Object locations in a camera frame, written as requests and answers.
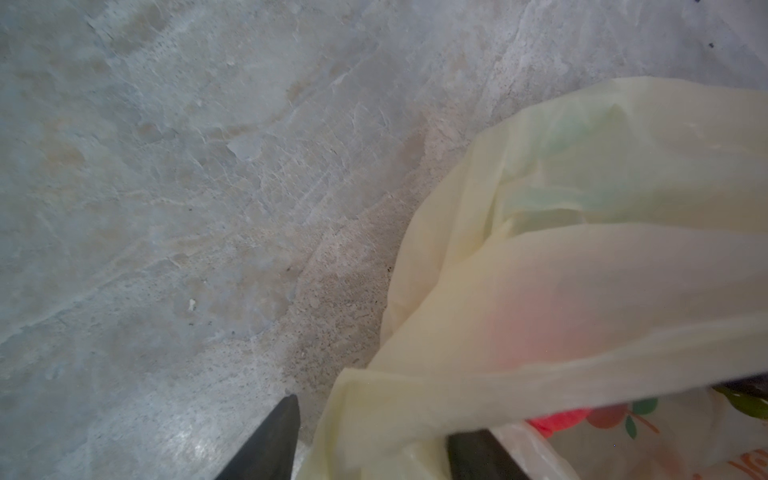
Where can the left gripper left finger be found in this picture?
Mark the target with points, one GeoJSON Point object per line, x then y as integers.
{"type": "Point", "coordinates": [268, 454]}

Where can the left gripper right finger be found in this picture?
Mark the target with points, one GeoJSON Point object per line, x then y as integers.
{"type": "Point", "coordinates": [478, 455]}

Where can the fake red fruit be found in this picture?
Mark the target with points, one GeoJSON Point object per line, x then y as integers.
{"type": "Point", "coordinates": [547, 426]}

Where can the cream plastic shopping bag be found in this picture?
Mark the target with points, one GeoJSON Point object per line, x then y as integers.
{"type": "Point", "coordinates": [606, 249]}

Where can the fake green apple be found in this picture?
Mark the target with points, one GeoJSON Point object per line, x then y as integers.
{"type": "Point", "coordinates": [745, 403]}

